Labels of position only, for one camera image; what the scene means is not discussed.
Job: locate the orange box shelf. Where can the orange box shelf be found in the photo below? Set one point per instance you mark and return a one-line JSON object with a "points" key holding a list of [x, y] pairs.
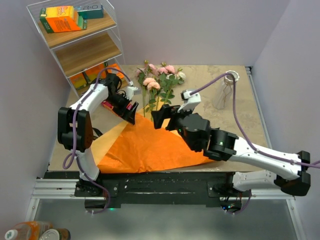
{"points": [[78, 81], [114, 68]]}

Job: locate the orange box bottom shelf left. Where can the orange box bottom shelf left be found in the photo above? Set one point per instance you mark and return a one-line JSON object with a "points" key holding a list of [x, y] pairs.
{"points": [[78, 81]]}

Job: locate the teal box on shelf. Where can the teal box on shelf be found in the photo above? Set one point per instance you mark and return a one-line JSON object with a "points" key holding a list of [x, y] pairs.
{"points": [[90, 11]]}

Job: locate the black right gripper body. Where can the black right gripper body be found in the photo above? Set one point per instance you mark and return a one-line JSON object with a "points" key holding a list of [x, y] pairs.
{"points": [[174, 123]]}

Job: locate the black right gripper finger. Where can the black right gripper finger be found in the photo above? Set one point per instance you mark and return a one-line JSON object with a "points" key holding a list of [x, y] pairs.
{"points": [[158, 118], [170, 109]]}

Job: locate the white ceramic vase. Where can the white ceramic vase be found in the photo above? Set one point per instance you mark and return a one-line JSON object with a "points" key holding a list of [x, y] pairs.
{"points": [[225, 90]]}

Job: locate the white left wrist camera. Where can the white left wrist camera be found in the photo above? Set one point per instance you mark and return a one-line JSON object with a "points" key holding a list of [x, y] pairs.
{"points": [[132, 90]]}

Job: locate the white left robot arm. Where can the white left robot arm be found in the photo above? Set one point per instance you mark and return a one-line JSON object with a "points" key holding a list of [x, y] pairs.
{"points": [[74, 129]]}

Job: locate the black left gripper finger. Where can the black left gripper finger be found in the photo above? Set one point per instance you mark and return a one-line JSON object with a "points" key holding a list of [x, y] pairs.
{"points": [[129, 114], [120, 107]]}

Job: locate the orange sponge box on shelf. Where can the orange sponge box on shelf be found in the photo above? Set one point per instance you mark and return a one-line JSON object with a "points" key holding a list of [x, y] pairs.
{"points": [[59, 19]]}

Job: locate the orange green box bottom middle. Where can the orange green box bottom middle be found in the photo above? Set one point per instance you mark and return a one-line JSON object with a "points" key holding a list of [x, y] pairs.
{"points": [[91, 74]]}

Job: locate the pink flower bunch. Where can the pink flower bunch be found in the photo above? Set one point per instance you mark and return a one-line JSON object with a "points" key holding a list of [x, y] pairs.
{"points": [[157, 85]]}

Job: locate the white wire wooden shelf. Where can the white wire wooden shelf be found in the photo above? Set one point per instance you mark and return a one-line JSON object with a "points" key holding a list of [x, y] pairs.
{"points": [[78, 51]]}

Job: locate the orange pink sponge box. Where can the orange pink sponge box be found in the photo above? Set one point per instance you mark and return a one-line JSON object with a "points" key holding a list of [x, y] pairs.
{"points": [[110, 107]]}

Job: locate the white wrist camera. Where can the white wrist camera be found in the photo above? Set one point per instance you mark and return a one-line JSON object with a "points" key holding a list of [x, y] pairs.
{"points": [[190, 101], [132, 90]]}

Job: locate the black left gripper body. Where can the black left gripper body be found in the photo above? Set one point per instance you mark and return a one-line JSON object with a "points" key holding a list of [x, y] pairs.
{"points": [[122, 97]]}

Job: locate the metal tin can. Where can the metal tin can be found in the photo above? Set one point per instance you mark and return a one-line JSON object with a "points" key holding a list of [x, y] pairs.
{"points": [[56, 234]]}

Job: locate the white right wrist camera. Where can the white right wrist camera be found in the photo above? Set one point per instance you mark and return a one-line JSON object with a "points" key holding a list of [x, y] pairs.
{"points": [[190, 101]]}

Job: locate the green box on shelf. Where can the green box on shelf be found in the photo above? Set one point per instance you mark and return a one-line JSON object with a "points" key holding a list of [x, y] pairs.
{"points": [[81, 23]]}

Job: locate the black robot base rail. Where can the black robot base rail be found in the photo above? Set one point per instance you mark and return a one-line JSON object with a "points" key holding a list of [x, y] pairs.
{"points": [[170, 188]]}

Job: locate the orange box bottom shelf right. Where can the orange box bottom shelf right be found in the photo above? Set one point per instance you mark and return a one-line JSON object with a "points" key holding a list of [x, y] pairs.
{"points": [[114, 68]]}

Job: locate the white rose stem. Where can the white rose stem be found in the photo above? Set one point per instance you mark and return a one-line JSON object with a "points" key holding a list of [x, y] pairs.
{"points": [[179, 77]]}

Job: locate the orange juice bottle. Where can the orange juice bottle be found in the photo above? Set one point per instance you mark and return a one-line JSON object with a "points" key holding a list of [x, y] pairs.
{"points": [[29, 230]]}

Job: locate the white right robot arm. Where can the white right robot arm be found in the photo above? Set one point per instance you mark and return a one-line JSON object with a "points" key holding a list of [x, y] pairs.
{"points": [[286, 171]]}

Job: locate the orange wrapping paper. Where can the orange wrapping paper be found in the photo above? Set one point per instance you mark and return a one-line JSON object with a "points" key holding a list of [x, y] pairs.
{"points": [[140, 148]]}

